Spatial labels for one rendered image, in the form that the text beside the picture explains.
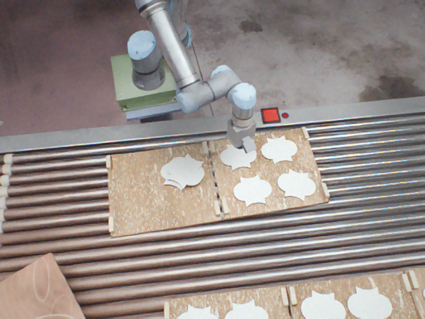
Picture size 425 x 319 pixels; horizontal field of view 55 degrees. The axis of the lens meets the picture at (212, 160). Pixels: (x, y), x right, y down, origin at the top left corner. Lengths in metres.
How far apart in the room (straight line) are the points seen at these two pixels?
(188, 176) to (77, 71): 1.98
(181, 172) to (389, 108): 0.97
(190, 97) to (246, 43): 2.14
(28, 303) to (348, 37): 3.03
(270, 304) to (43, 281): 0.74
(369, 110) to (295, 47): 1.62
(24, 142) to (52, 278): 0.68
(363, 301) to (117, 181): 0.98
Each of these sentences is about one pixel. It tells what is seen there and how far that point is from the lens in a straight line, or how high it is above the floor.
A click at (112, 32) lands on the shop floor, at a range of 3.63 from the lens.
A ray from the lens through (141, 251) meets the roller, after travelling 1.55.
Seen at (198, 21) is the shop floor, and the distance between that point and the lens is 3.65.
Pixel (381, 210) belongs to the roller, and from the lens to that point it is 1.71.
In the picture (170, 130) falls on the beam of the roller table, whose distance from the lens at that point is 1.78.
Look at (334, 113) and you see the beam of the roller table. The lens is 1.90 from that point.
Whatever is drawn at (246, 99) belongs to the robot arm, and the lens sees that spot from 1.33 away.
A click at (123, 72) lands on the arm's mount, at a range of 1.96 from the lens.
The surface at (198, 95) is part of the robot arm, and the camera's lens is 1.36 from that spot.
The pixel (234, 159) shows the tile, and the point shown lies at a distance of 1.66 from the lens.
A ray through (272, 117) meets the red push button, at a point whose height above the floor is 0.93.
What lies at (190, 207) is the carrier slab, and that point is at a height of 0.94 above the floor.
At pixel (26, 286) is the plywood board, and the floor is 1.04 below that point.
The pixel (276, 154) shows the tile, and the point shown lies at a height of 0.95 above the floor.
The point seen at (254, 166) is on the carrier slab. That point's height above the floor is 0.94.
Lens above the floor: 2.36
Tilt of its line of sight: 59 degrees down
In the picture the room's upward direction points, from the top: straight up
